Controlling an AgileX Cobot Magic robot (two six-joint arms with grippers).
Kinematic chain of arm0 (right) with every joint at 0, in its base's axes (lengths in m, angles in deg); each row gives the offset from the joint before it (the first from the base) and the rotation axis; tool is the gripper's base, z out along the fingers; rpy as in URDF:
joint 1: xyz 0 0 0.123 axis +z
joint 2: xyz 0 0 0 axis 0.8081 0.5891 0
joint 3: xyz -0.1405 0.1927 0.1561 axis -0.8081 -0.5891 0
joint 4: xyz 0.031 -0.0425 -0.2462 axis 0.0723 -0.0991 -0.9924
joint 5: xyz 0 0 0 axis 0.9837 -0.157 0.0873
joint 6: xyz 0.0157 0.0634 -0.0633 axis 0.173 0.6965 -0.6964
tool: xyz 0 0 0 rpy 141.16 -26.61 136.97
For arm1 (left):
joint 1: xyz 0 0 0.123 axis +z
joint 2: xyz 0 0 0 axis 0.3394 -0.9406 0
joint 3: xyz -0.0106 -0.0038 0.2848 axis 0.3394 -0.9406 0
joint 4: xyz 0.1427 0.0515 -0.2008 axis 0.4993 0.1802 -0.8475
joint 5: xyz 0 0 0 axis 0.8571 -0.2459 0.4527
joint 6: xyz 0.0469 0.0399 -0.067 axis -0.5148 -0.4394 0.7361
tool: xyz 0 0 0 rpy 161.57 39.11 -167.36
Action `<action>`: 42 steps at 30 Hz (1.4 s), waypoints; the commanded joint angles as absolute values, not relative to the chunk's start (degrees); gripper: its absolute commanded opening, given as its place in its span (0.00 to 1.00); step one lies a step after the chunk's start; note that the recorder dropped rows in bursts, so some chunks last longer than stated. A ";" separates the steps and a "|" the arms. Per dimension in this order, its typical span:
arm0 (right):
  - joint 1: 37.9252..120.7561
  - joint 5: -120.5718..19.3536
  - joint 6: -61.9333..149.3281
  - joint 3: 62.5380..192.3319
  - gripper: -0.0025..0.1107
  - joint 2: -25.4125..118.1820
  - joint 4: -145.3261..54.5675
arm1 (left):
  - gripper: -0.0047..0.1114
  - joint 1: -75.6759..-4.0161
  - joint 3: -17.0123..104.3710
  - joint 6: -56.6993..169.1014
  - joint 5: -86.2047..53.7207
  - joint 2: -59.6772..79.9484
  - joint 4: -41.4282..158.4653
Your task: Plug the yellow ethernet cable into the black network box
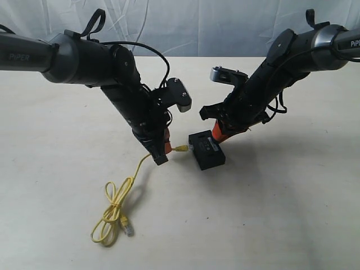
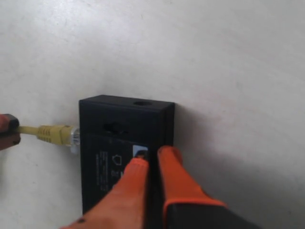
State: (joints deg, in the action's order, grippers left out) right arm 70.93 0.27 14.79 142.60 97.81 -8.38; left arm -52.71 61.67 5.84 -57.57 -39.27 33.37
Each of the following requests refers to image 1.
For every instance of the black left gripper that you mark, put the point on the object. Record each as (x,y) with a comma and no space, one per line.
(148,121)

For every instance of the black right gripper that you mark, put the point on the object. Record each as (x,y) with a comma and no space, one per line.
(258,100)

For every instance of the small black network box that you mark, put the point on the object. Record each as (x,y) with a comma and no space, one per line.
(206,150)

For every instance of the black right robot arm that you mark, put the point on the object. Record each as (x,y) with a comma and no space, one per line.
(292,57)

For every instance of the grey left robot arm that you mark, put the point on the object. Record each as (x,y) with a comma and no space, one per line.
(69,59)

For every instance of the white backdrop cloth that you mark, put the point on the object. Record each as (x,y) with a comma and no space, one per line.
(180,28)

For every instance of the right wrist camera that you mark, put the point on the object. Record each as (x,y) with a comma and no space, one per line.
(222,75)

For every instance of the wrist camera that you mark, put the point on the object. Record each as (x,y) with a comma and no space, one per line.
(222,75)
(174,93)

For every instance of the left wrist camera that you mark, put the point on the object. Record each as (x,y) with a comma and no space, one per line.
(174,93)

